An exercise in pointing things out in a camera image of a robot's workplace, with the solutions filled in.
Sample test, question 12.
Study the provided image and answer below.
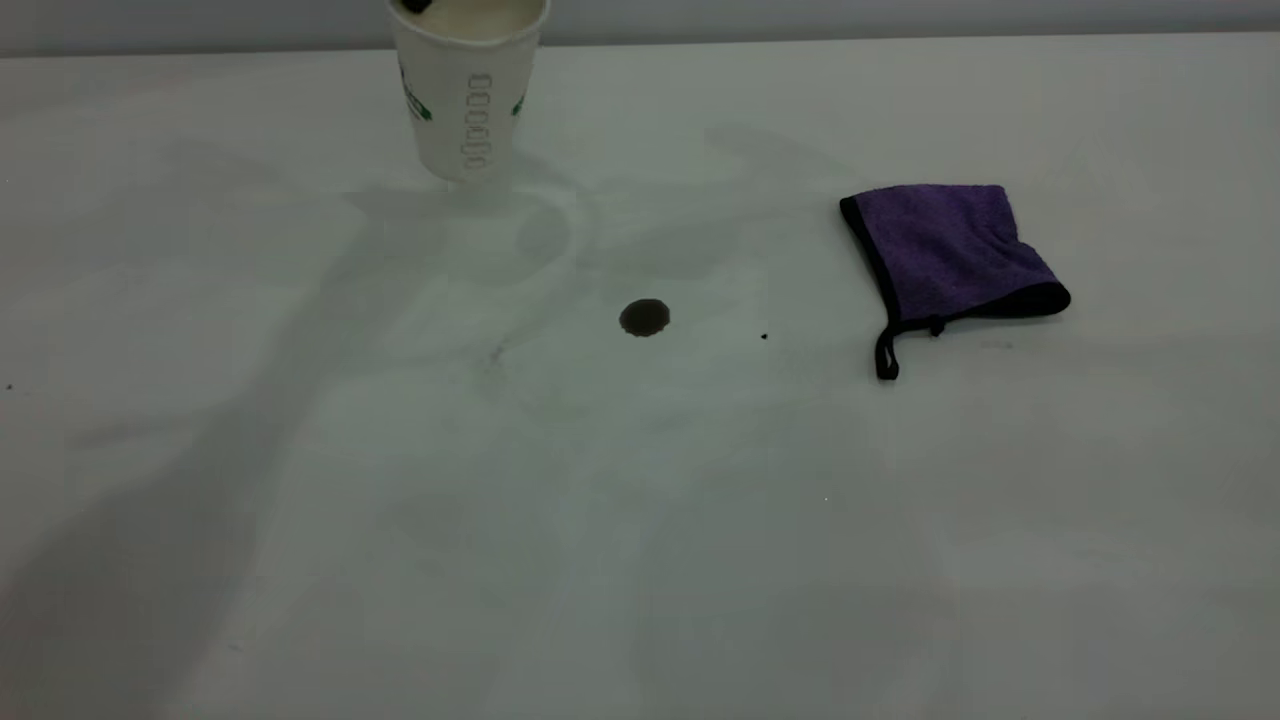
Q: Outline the white paper coffee cup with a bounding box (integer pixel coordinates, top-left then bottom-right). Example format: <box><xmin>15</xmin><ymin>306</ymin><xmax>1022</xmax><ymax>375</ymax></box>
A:
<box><xmin>388</xmin><ymin>0</ymin><xmax>551</xmax><ymax>184</ymax></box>

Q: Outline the purple cloth with black trim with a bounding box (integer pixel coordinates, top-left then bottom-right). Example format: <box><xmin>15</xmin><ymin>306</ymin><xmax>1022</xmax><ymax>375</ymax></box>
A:
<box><xmin>839</xmin><ymin>184</ymin><xmax>1072</xmax><ymax>382</ymax></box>

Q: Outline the dark coffee spill spot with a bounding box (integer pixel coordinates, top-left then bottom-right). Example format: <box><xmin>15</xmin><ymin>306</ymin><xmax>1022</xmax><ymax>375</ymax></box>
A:
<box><xmin>619</xmin><ymin>299</ymin><xmax>672</xmax><ymax>338</ymax></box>

